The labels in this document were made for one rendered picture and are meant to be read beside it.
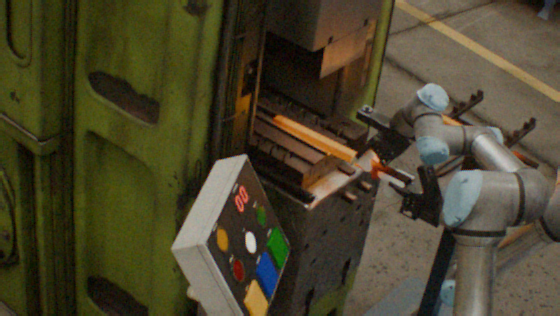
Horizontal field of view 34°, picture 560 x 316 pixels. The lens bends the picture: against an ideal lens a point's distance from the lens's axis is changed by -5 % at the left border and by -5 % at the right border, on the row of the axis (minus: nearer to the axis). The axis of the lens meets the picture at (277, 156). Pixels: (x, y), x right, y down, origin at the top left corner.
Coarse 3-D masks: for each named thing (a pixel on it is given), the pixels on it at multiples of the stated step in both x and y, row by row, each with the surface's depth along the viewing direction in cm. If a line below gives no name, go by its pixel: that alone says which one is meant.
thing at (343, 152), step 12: (276, 120) 269; (288, 120) 269; (300, 132) 265; (312, 132) 265; (324, 144) 261; (336, 144) 261; (348, 156) 257; (360, 168) 256; (372, 168) 252; (384, 168) 252; (408, 180) 249
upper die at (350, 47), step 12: (276, 36) 241; (348, 36) 240; (360, 36) 245; (264, 48) 245; (276, 48) 243; (288, 48) 240; (300, 48) 238; (324, 48) 233; (336, 48) 238; (348, 48) 243; (360, 48) 248; (288, 60) 242; (300, 60) 239; (312, 60) 237; (324, 60) 235; (336, 60) 241; (348, 60) 246; (312, 72) 239; (324, 72) 238
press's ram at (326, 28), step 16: (272, 0) 230; (288, 0) 227; (304, 0) 224; (320, 0) 221; (336, 0) 227; (352, 0) 233; (368, 0) 240; (272, 16) 233; (288, 16) 229; (304, 16) 226; (320, 16) 224; (336, 16) 230; (352, 16) 237; (368, 16) 244; (272, 32) 235; (288, 32) 231; (304, 32) 228; (320, 32) 227; (336, 32) 234; (352, 32) 241; (320, 48) 231
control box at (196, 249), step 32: (224, 160) 222; (224, 192) 208; (256, 192) 221; (192, 224) 201; (224, 224) 203; (256, 224) 217; (192, 256) 195; (224, 256) 200; (256, 256) 214; (192, 288) 200; (224, 288) 198
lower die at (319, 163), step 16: (272, 112) 273; (288, 112) 276; (256, 128) 267; (272, 128) 268; (320, 128) 271; (272, 144) 264; (288, 144) 263; (304, 144) 264; (272, 160) 260; (288, 160) 259; (304, 160) 259; (320, 160) 259; (336, 160) 268; (288, 176) 259; (304, 176) 256; (320, 176) 264
